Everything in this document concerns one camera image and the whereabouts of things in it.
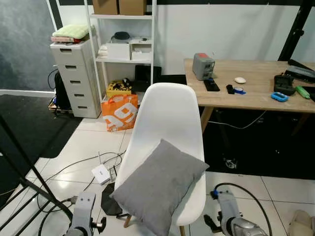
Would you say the yellow patterned box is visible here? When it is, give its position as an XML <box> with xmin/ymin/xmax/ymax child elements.
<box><xmin>107</xmin><ymin>81</ymin><xmax>132</xmax><ymax>98</ymax></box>

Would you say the white box with recess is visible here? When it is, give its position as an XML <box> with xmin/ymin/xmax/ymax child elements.
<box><xmin>130</xmin><ymin>38</ymin><xmax>153</xmax><ymax>61</ymax></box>

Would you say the white plastic chair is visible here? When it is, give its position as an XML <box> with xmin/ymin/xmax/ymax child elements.
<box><xmin>114</xmin><ymin>83</ymin><xmax>207</xmax><ymax>236</ymax></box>

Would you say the orange shopping bag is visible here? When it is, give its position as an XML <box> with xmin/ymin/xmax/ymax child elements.
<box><xmin>101</xmin><ymin>94</ymin><xmax>139</xmax><ymax>133</ymax></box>

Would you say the black backpack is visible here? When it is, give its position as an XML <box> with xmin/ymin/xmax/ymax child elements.
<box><xmin>54</xmin><ymin>71</ymin><xmax>72</xmax><ymax>110</ymax></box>

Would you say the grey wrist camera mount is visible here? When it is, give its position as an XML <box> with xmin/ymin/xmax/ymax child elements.
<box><xmin>73</xmin><ymin>192</ymin><xmax>97</xmax><ymax>227</ymax></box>
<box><xmin>217</xmin><ymin>191</ymin><xmax>241</xmax><ymax>221</ymax></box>

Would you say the light wooden desk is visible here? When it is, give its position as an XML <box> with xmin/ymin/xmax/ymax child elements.
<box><xmin>184</xmin><ymin>59</ymin><xmax>315</xmax><ymax>134</ymax></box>

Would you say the green cylindrical tool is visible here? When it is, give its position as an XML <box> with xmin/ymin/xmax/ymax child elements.
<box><xmin>295</xmin><ymin>86</ymin><xmax>312</xmax><ymax>100</ymax></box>

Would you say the black upright panel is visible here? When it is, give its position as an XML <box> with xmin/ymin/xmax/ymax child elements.
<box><xmin>134</xmin><ymin>65</ymin><xmax>162</xmax><ymax>93</ymax></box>

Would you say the beige rounded fabric object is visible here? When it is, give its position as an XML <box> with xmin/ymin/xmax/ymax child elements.
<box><xmin>288</xmin><ymin>210</ymin><xmax>315</xmax><ymax>236</ymax></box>

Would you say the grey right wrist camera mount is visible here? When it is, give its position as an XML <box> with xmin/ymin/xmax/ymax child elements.
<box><xmin>217</xmin><ymin>191</ymin><xmax>241</xmax><ymax>221</ymax></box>

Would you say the black hard case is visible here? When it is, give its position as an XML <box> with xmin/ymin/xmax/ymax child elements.
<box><xmin>274</xmin><ymin>74</ymin><xmax>296</xmax><ymax>97</ymax></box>

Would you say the black flat pouch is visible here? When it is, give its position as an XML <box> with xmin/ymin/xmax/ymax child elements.
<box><xmin>100</xmin><ymin>182</ymin><xmax>124</xmax><ymax>217</ymax></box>

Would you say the black tripod stand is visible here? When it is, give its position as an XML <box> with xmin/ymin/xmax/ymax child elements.
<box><xmin>0</xmin><ymin>114</ymin><xmax>74</xmax><ymax>235</ymax></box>

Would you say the black floor mat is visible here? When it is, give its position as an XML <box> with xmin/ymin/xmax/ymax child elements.
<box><xmin>0</xmin><ymin>94</ymin><xmax>85</xmax><ymax>196</ymax></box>

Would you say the white drawer cabinet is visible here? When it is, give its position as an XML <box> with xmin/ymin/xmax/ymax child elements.
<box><xmin>50</xmin><ymin>39</ymin><xmax>102</xmax><ymax>118</ymax></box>

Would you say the light green folded cushion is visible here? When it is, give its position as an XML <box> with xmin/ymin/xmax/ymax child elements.
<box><xmin>53</xmin><ymin>24</ymin><xmax>91</xmax><ymax>40</ymax></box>

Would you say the grey square pillow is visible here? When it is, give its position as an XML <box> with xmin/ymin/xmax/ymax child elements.
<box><xmin>110</xmin><ymin>139</ymin><xmax>210</xmax><ymax>236</ymax></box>

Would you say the white router with antenna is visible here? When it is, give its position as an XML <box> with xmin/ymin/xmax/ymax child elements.
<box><xmin>92</xmin><ymin>152</ymin><xmax>112</xmax><ymax>185</ymax></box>

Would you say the white metal shelf unit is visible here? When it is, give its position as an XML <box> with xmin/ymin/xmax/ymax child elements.
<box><xmin>84</xmin><ymin>0</ymin><xmax>157</xmax><ymax>95</ymax></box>

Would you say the grey device with red top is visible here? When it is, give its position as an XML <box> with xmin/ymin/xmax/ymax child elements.
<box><xmin>192</xmin><ymin>53</ymin><xmax>216</xmax><ymax>81</ymax></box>

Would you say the pink flat folded cloth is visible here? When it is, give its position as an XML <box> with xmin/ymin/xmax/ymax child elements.
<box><xmin>51</xmin><ymin>35</ymin><xmax>84</xmax><ymax>44</ymax></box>

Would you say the plain white box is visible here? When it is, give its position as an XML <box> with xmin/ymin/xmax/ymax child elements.
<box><xmin>106</xmin><ymin>42</ymin><xmax>131</xmax><ymax>61</ymax></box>

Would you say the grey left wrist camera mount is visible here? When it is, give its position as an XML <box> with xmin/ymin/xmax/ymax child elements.
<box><xmin>73</xmin><ymin>192</ymin><xmax>97</xmax><ymax>227</ymax></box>

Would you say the flat black handset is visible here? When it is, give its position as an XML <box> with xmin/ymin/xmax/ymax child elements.
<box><xmin>204</xmin><ymin>79</ymin><xmax>221</xmax><ymax>92</ymax></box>

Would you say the small blue case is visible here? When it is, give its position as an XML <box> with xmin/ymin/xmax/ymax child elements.
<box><xmin>271</xmin><ymin>92</ymin><xmax>289</xmax><ymax>103</ymax></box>

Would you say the brown cardboard box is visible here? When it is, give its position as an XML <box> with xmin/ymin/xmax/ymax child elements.
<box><xmin>93</xmin><ymin>0</ymin><xmax>119</xmax><ymax>15</ymax></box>
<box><xmin>119</xmin><ymin>0</ymin><xmax>147</xmax><ymax>16</ymax></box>

